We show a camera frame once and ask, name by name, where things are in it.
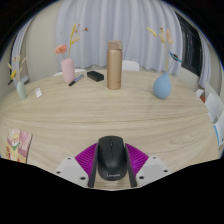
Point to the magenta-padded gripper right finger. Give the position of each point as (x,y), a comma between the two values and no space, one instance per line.
(138,160)

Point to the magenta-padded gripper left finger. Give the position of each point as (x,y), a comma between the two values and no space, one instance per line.
(85,161)

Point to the black computer mouse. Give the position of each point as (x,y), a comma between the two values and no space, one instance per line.
(112,160)

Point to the cartoon dog print mouse pad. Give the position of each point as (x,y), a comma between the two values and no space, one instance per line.
(18,145)

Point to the blue vase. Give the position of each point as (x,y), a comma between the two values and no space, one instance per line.
(162,86)

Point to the dark marker pen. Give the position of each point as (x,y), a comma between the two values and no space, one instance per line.
(76,80)

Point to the small white remote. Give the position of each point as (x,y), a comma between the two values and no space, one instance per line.
(38,92)

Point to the small black box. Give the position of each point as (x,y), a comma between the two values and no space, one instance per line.
(95,76)

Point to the white chair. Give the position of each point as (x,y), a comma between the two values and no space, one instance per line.
(80,71)
(130,65)

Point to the pink vase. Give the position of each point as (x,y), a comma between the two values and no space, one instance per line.
(68,70)

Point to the pale green vase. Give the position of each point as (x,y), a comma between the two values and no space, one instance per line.
(21,90)

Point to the gold drink bottle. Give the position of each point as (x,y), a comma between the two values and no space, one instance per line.
(114,66)

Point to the orange and yellow dried flowers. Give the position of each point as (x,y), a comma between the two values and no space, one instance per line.
(61,49)

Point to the narrow white curtain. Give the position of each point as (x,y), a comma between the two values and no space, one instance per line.
(20,46)
(206,63)

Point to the dark window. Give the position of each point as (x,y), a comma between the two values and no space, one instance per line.
(190,46)

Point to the beige and blue dried flowers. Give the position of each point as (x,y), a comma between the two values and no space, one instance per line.
(168,38)

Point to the wide white curtain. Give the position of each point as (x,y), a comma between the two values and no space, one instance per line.
(123,23)

